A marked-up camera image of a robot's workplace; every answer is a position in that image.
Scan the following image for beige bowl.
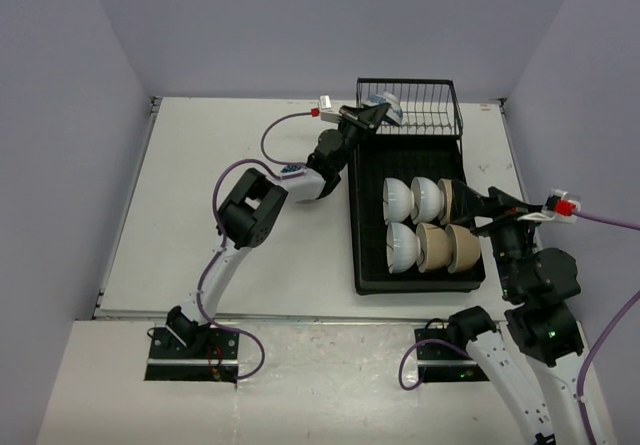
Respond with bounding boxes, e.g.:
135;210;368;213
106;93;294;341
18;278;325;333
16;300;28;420
437;178;454;225
416;223;452;273
445;224;481;274

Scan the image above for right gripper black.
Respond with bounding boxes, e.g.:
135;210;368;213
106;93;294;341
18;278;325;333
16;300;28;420
449;178;543;297

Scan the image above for black wire dish rack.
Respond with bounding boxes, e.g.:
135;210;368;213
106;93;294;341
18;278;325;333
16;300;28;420
356;77;463;139

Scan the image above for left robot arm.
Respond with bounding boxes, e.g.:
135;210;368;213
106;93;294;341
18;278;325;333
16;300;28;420
166;96;398;358

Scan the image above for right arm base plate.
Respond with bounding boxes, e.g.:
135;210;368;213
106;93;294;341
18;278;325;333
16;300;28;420
414;322;488;383

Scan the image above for white bowl blue flowers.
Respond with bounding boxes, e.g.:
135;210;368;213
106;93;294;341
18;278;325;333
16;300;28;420
362;92;405;127

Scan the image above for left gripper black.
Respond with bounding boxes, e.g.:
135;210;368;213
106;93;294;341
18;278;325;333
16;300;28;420
333;103;388;172

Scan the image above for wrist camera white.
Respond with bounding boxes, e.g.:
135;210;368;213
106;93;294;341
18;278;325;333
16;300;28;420
310;95;339;122
517;189;581;224

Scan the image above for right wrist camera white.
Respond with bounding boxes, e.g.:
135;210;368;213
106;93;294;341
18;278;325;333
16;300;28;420
517;189;581;224

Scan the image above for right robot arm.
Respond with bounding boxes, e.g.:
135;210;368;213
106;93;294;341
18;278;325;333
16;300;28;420
438;179;614;444

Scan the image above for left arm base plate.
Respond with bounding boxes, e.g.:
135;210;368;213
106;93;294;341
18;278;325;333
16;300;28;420
144;327;239;384

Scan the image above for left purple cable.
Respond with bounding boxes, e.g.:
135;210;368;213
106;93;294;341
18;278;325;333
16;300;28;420
199;107;321;380

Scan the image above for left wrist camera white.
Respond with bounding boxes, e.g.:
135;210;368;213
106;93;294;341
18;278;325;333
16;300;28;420
310;95;339;122

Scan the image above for black drain tray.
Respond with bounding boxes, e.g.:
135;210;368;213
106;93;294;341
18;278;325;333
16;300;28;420
346;134;488;297

